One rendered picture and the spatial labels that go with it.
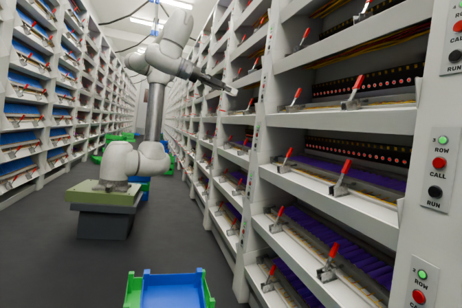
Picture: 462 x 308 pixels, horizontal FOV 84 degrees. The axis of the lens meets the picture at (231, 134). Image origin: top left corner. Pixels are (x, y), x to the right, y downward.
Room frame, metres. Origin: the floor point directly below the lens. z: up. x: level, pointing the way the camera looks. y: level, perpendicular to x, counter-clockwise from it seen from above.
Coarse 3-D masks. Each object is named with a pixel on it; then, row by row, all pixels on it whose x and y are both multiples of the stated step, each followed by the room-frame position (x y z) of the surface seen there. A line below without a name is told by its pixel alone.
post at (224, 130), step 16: (240, 0) 1.68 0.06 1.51; (240, 32) 1.69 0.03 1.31; (240, 64) 1.70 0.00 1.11; (256, 64) 1.73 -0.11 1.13; (224, 96) 1.67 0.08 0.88; (240, 96) 1.70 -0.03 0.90; (224, 128) 1.68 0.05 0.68; (240, 128) 1.71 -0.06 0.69; (224, 160) 1.69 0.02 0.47; (208, 224) 1.68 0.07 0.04
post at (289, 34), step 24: (288, 24) 1.01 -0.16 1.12; (312, 24) 1.05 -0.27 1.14; (288, 48) 1.02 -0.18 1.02; (264, 72) 1.07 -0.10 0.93; (288, 72) 1.02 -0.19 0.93; (312, 72) 1.05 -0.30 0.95; (288, 96) 1.03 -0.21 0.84; (312, 96) 1.06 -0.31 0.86; (264, 120) 1.00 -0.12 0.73; (264, 144) 1.01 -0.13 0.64; (288, 144) 1.04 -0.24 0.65; (264, 192) 1.01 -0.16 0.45; (288, 192) 1.05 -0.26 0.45; (240, 240) 1.07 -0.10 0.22; (264, 240) 1.02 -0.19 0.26; (240, 264) 1.04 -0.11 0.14; (240, 288) 1.01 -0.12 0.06
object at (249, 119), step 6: (228, 108) 1.68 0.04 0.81; (234, 108) 1.69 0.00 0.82; (240, 108) 1.70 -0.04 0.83; (246, 108) 1.72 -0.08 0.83; (252, 108) 1.64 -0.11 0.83; (222, 114) 1.67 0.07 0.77; (252, 114) 1.25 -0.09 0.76; (222, 120) 1.65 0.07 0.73; (228, 120) 1.51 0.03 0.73; (234, 120) 1.39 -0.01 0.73; (240, 120) 1.30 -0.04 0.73; (246, 120) 1.21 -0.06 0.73; (252, 120) 1.14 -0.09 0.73
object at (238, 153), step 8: (240, 136) 1.71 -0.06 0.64; (248, 136) 1.64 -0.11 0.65; (224, 144) 1.67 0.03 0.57; (232, 144) 1.58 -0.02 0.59; (240, 144) 1.47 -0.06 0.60; (248, 144) 1.46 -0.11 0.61; (224, 152) 1.49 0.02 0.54; (232, 152) 1.39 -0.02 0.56; (240, 152) 1.26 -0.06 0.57; (248, 152) 1.09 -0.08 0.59; (232, 160) 1.34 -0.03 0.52; (240, 160) 1.22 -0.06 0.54; (248, 160) 1.12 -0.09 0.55; (248, 168) 1.12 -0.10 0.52
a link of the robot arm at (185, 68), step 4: (184, 60) 1.14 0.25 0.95; (188, 60) 1.16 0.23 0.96; (180, 64) 1.13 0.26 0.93; (184, 64) 1.13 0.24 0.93; (188, 64) 1.14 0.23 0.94; (192, 64) 1.15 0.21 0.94; (180, 68) 1.13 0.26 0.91; (184, 68) 1.13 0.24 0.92; (188, 68) 1.14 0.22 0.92; (192, 68) 1.16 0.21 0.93; (180, 72) 1.14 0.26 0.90; (184, 72) 1.14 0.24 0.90; (188, 72) 1.14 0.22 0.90; (176, 76) 1.17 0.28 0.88; (180, 76) 1.15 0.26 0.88; (184, 76) 1.15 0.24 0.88; (188, 76) 1.16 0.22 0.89
